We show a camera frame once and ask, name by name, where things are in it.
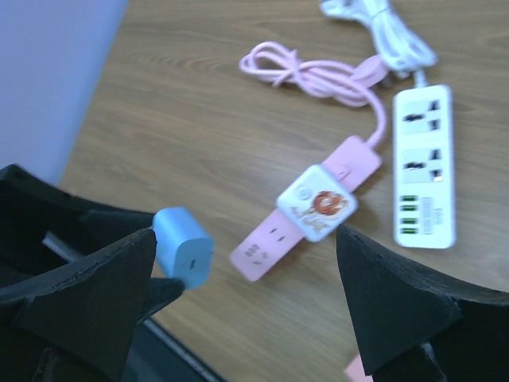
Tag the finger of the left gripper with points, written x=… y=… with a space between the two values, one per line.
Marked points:
x=160 y=292

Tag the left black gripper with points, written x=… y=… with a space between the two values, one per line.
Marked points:
x=30 y=208

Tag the white power strip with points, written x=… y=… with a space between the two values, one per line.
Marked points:
x=423 y=165

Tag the pink usb charger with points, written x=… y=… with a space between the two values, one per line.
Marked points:
x=355 y=371

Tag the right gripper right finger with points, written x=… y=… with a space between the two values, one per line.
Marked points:
x=414 y=323

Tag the blue usb charger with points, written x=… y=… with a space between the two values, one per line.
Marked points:
x=184 y=249

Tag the white cube socket adapter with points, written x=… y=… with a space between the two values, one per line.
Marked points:
x=316 y=203

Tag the pink power strip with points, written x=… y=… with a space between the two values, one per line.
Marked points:
x=351 y=164

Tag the aluminium frame rail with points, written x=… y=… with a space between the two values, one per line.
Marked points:
x=156 y=355

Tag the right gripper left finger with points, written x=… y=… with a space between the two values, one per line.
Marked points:
x=76 y=322

